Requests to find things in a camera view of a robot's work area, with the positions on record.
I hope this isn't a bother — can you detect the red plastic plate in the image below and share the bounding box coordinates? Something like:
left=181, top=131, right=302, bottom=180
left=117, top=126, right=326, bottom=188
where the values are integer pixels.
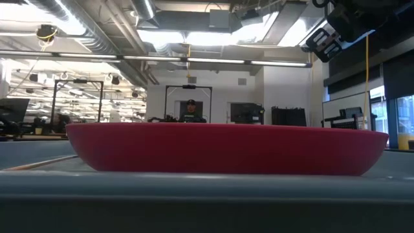
left=65, top=122, right=390, bottom=177

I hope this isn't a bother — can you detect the blue-grey plastic tray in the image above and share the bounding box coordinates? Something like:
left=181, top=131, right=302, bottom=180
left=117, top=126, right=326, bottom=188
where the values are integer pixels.
left=0, top=139, right=414, bottom=233

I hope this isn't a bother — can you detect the black folding screen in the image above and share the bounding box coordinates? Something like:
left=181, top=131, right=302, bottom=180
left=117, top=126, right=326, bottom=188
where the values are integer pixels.
left=271, top=106, right=307, bottom=128

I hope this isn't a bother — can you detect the black equipment cart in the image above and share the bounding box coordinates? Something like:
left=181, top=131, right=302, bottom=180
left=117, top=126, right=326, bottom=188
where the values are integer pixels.
left=321, top=107, right=377, bottom=131

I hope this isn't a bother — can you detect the yellow container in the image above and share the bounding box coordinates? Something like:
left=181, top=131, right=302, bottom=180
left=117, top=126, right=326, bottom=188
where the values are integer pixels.
left=397, top=133, right=411, bottom=151

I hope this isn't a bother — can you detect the person seated with cap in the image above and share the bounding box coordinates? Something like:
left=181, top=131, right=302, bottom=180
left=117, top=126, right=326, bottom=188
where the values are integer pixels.
left=179, top=98, right=208, bottom=124

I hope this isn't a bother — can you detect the long ceiling light bar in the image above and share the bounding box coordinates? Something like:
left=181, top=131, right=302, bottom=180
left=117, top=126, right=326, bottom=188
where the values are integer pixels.
left=0, top=49, right=313, bottom=69

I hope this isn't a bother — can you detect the person seated at desk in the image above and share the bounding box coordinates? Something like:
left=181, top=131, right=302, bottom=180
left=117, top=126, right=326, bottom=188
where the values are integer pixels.
left=50, top=112, right=71, bottom=134

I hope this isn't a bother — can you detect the dark computer monitor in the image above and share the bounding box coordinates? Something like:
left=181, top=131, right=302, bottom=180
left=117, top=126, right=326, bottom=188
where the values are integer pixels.
left=0, top=97, right=30, bottom=124

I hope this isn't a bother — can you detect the black frame rig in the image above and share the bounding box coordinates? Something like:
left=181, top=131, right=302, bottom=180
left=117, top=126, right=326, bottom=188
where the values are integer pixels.
left=50, top=79, right=105, bottom=124
left=164, top=84, right=213, bottom=124

